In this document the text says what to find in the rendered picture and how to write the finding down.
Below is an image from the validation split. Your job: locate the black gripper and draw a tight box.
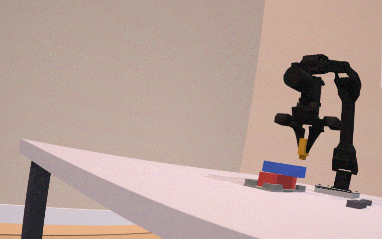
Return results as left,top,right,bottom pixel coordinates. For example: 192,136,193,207
274,94,342,153

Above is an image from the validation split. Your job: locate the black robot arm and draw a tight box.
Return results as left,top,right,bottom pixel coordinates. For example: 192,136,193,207
283,54,361,191

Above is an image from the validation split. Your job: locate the orange rectangular block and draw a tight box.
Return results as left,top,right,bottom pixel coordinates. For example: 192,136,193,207
297,138,309,160

